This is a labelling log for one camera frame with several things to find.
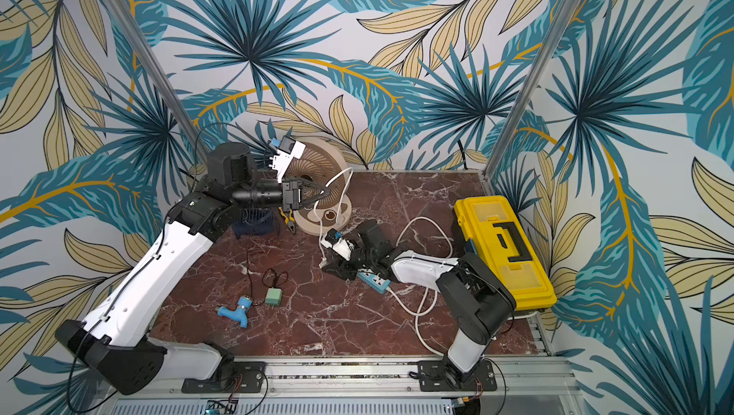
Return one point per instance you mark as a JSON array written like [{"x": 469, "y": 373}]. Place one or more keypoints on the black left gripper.
[{"x": 291, "y": 192}]

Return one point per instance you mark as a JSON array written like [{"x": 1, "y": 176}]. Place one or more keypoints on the teal power strip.
[{"x": 373, "y": 280}]

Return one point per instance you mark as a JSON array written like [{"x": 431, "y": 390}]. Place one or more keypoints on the green power adapter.
[{"x": 274, "y": 297}]

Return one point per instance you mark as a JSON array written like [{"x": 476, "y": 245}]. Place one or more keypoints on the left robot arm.
[{"x": 112, "y": 340}]

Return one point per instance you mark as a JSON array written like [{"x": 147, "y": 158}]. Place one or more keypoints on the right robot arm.
[{"x": 476, "y": 298}]

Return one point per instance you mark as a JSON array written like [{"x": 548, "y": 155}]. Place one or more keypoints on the dark blue small fan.
[{"x": 254, "y": 222}]

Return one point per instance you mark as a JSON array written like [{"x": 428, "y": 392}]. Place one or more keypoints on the yellow black pliers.
[{"x": 288, "y": 218}]

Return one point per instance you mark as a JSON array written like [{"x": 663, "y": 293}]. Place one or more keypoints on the blue plastic tap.
[{"x": 240, "y": 313}]

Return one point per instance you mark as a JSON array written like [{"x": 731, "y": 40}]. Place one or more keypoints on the yellow black toolbox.
[{"x": 492, "y": 230}]

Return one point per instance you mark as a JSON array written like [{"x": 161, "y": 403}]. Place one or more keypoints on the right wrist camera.
[{"x": 337, "y": 243}]

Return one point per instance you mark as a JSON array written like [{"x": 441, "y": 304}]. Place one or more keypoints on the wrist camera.
[
  {"x": 337, "y": 243},
  {"x": 286, "y": 150}
]

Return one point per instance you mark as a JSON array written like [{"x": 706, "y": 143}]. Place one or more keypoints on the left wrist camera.
[{"x": 286, "y": 150}]

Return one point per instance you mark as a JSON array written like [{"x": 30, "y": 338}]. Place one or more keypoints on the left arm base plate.
[{"x": 237, "y": 377}]

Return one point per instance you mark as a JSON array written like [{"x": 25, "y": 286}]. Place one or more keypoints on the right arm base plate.
[{"x": 443, "y": 376}]

